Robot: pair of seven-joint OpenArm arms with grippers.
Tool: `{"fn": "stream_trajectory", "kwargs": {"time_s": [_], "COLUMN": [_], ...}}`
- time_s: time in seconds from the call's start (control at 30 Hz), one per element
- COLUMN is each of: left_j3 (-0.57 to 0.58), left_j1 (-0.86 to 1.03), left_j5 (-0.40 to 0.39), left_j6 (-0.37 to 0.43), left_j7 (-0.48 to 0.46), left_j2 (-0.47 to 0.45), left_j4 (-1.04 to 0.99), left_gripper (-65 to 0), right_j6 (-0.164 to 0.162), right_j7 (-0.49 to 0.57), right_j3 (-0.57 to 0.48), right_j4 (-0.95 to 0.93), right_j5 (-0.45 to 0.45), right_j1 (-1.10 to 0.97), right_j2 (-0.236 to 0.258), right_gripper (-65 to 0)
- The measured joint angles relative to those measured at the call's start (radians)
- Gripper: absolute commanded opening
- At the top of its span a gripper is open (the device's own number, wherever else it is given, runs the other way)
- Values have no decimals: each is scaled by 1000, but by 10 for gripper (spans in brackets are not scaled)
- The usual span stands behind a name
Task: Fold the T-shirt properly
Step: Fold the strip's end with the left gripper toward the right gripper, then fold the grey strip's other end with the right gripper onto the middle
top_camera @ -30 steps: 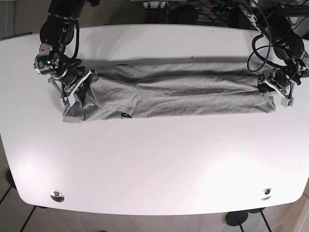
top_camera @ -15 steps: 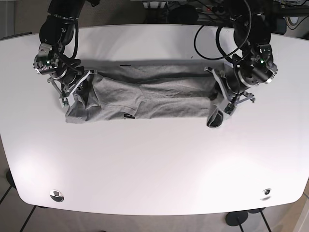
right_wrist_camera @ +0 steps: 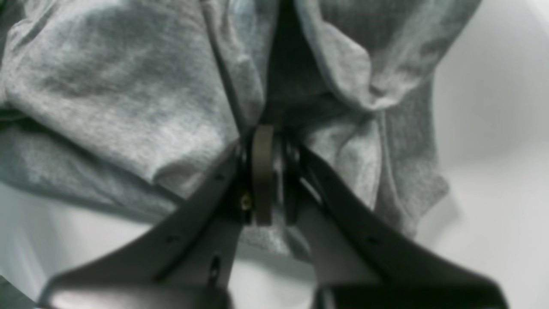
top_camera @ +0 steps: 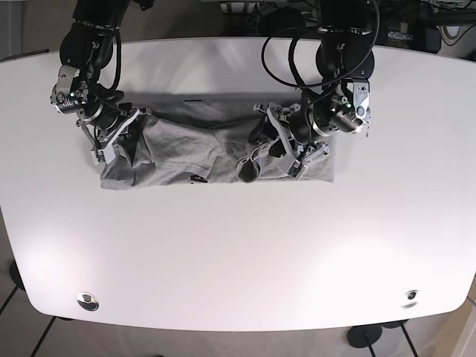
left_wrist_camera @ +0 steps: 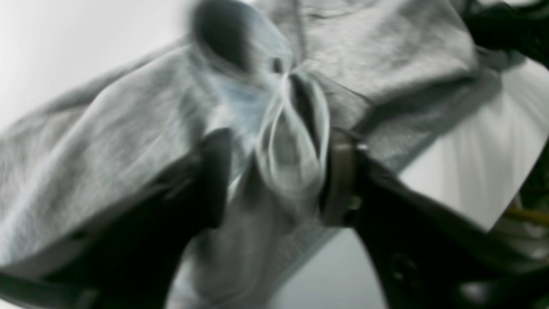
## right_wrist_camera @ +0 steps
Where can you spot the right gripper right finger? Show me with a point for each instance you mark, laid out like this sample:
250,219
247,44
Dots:
362,263

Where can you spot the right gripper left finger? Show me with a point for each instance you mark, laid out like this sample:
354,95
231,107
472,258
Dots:
185,261

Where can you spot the grey T-shirt black lettering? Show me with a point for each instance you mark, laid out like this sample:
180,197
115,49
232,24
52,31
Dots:
105,100

